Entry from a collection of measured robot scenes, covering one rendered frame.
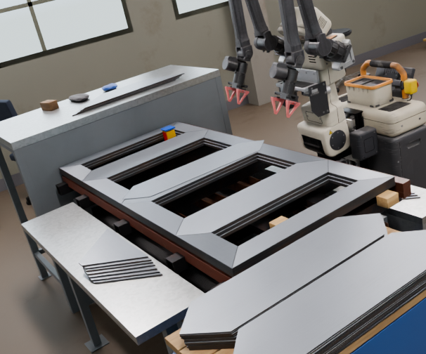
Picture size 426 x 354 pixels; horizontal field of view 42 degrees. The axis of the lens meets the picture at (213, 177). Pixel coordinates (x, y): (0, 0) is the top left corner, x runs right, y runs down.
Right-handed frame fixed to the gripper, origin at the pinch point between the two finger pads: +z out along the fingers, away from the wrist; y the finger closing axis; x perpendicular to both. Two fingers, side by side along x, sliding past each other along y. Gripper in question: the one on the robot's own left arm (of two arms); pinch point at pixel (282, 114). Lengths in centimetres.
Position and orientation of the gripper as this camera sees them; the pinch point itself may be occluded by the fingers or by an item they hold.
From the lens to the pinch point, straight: 251.8
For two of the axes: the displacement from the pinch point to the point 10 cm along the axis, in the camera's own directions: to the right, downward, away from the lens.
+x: 8.6, 1.0, 5.0
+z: -2.1, 9.6, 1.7
